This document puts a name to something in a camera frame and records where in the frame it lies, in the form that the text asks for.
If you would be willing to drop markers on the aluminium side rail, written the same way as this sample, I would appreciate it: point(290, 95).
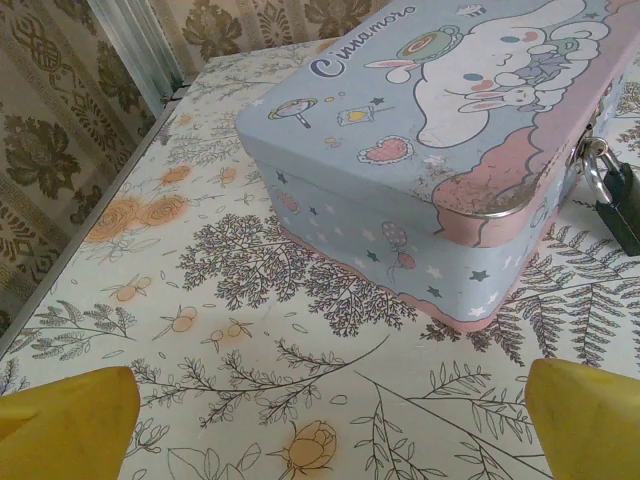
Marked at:
point(100, 200)

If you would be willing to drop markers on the light blue plastic pouch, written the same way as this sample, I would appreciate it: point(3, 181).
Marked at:
point(400, 110)

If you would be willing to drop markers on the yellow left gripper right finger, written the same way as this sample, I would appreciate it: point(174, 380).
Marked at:
point(590, 430)

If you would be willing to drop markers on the black padlock silver shackle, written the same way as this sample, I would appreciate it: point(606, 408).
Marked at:
point(622, 200)

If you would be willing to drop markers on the aluminium frame post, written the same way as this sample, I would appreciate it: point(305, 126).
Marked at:
point(145, 45)

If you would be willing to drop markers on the floral table cover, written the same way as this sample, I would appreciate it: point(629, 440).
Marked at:
point(240, 310)

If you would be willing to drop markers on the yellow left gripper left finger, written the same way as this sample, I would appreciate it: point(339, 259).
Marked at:
point(65, 425)

